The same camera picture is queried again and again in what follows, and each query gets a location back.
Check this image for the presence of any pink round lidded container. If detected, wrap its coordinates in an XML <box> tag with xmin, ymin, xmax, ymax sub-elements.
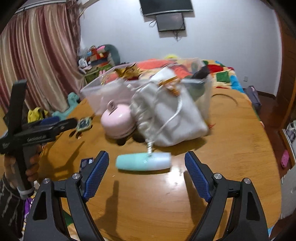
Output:
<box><xmin>100</xmin><ymin>100</ymin><xmax>136</xmax><ymax>139</ymax></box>

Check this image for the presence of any mint green tube bottle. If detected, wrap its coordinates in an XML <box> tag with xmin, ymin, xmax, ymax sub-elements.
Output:
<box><xmin>115</xmin><ymin>152</ymin><xmax>171</xmax><ymax>172</ymax></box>

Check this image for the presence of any white drawstring pouch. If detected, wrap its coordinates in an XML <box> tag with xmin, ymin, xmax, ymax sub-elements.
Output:
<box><xmin>128</xmin><ymin>67</ymin><xmax>209</xmax><ymax>153</ymax></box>

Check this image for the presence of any striped sleeve forearm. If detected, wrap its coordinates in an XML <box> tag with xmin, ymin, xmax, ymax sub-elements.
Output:
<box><xmin>1</xmin><ymin>174</ymin><xmax>25</xmax><ymax>240</ymax></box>

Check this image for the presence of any person's left hand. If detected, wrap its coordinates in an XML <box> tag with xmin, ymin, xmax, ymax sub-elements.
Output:
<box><xmin>3</xmin><ymin>144</ymin><xmax>43</xmax><ymax>189</ymax></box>

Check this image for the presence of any small teal packet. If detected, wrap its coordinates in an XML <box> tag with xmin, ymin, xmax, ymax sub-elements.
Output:
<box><xmin>76</xmin><ymin>117</ymin><xmax>92</xmax><ymax>133</ymax></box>

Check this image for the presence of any teal plush dinosaur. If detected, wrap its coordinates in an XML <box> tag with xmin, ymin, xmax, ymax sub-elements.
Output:
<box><xmin>52</xmin><ymin>92</ymin><xmax>80</xmax><ymax>121</ymax></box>

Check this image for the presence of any green storage box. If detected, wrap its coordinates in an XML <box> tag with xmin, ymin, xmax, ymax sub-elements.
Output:
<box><xmin>84</xmin><ymin>64</ymin><xmax>112</xmax><ymax>84</ymax></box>

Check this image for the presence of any pink striped curtain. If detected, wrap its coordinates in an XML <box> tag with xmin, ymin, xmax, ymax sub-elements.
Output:
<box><xmin>1</xmin><ymin>1</ymin><xmax>83</xmax><ymax>112</ymax></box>

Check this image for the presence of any clear plastic storage bin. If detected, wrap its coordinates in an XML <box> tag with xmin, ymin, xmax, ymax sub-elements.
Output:
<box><xmin>80</xmin><ymin>58</ymin><xmax>212</xmax><ymax>123</ymax></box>

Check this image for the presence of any colourful patchwork blanket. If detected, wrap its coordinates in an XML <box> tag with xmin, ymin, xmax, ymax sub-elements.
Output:
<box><xmin>137</xmin><ymin>58</ymin><xmax>244</xmax><ymax>93</ymax></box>

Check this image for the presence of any large black wall tv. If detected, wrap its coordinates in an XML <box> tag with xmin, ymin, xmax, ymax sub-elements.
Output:
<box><xmin>139</xmin><ymin>0</ymin><xmax>194</xmax><ymax>16</ymax></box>

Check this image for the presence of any small wall monitor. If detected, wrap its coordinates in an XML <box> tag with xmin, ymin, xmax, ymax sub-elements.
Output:
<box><xmin>156</xmin><ymin>13</ymin><xmax>186</xmax><ymax>32</ymax></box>

